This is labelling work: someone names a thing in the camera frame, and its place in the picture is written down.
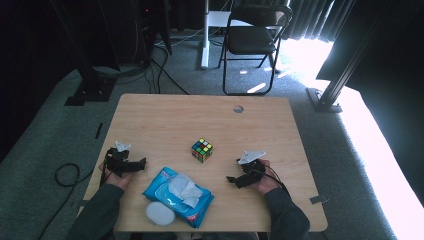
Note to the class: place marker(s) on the black metal stand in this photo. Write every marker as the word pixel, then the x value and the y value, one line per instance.
pixel 90 86
pixel 328 96

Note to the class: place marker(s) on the black folding chair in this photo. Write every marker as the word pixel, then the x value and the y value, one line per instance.
pixel 250 40

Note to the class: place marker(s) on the white desk leg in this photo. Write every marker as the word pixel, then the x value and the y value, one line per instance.
pixel 205 40

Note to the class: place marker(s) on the dark curtain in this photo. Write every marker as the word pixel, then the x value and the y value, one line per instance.
pixel 311 18

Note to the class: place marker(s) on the black equipment cabinet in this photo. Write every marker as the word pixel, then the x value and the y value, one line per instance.
pixel 153 30

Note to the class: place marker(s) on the person's right hand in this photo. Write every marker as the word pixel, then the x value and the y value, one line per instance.
pixel 270 181

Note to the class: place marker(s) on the grey tape piece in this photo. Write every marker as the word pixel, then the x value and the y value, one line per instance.
pixel 318 199
pixel 82 203

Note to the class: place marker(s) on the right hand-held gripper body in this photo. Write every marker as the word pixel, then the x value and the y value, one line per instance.
pixel 254 170

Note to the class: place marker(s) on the black tape strip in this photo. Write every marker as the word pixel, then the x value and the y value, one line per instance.
pixel 99 130

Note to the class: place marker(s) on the blue wet wipes pack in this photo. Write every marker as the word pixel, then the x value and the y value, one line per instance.
pixel 160 193

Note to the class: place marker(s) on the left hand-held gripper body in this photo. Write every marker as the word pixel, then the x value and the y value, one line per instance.
pixel 116 160

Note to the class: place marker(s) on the person's left hand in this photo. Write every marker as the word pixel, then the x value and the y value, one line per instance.
pixel 118 181

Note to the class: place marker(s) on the white oval plastic lid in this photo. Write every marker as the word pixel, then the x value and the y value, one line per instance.
pixel 160 214

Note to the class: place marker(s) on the colourful puzzle cube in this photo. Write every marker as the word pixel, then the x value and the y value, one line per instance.
pixel 202 150

